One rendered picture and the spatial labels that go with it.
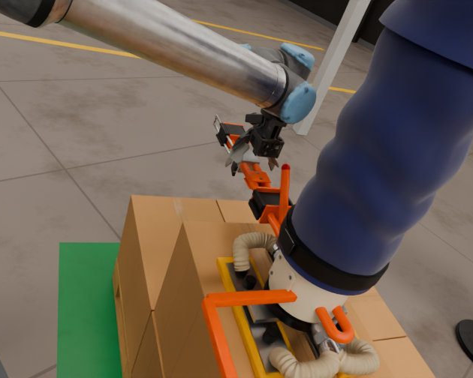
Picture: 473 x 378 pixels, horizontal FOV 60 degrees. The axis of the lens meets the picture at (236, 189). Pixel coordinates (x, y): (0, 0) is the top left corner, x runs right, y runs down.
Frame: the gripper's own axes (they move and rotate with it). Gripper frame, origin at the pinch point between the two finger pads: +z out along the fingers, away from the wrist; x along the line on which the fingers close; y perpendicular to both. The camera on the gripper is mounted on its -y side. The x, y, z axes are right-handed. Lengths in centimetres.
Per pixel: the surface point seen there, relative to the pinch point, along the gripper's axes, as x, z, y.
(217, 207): 19, 53, -44
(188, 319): -19.0, 25.8, 32.5
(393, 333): 74, 53, 28
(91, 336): -32, 107, -17
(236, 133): 0.8, -2.0, -16.2
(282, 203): 0.5, -4.6, 21.5
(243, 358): -14, 13, 51
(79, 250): -35, 107, -69
